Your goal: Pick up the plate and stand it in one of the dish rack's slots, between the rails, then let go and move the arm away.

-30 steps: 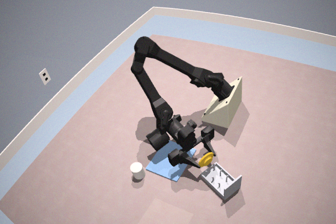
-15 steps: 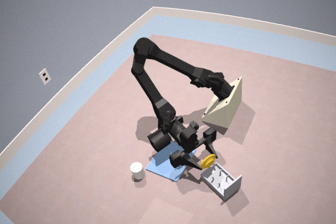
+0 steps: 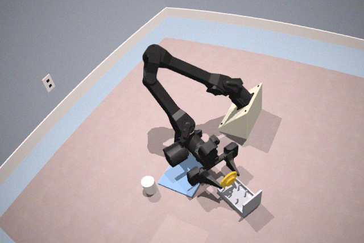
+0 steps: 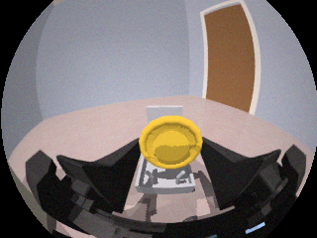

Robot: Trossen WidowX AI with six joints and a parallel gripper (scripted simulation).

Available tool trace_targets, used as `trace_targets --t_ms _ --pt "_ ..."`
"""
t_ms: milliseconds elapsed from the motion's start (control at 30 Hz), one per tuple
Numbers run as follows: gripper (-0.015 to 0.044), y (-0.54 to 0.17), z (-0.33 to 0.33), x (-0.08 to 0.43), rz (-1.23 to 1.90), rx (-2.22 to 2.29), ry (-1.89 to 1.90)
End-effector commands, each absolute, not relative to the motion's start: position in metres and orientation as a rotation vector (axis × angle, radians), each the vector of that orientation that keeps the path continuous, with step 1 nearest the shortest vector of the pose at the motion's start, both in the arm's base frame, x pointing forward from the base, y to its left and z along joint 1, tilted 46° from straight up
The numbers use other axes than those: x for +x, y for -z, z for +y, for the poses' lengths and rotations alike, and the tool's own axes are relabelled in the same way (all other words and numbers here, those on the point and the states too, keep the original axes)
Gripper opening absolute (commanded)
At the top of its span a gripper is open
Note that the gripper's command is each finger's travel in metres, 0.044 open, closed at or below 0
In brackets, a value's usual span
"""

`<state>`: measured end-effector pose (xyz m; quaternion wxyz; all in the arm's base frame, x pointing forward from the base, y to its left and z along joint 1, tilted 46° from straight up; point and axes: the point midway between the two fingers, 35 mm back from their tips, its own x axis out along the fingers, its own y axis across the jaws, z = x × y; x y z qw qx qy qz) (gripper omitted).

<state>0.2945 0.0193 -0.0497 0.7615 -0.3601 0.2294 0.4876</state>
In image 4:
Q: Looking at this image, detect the yellow plate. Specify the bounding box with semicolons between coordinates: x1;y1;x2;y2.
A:
139;116;202;170

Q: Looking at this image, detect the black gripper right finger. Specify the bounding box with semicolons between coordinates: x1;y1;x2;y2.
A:
201;136;281;210

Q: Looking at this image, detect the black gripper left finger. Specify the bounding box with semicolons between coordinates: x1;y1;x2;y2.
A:
56;138;142;214

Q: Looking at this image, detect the white dish rack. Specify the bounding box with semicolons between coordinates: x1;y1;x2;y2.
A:
135;106;195;194

